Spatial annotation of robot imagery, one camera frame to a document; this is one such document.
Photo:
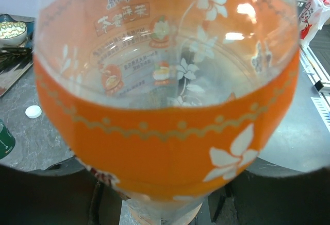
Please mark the white printed plastic bag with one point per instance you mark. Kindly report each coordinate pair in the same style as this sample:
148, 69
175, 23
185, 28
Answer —
312, 18

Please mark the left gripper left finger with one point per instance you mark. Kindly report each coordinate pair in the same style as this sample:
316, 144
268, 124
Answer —
65, 193

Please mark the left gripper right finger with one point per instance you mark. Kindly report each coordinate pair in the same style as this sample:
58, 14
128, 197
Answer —
266, 193

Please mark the small patterned bowl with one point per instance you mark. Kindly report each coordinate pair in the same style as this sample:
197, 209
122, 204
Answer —
13, 34

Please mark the green label water bottle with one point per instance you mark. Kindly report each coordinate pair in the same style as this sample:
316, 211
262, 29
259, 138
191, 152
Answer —
7, 141

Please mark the blue star-shaped dish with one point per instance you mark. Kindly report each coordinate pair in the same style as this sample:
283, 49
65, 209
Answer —
28, 42

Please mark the aluminium frame rail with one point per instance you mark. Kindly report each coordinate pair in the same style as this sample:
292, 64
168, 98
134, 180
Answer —
315, 59

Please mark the orange drink bottle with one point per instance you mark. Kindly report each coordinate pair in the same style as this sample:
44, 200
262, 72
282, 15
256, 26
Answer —
166, 100

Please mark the slotted cable duct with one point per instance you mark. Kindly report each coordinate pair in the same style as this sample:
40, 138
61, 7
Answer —
322, 110

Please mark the far white bottle cap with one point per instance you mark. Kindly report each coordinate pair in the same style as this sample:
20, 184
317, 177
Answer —
33, 112

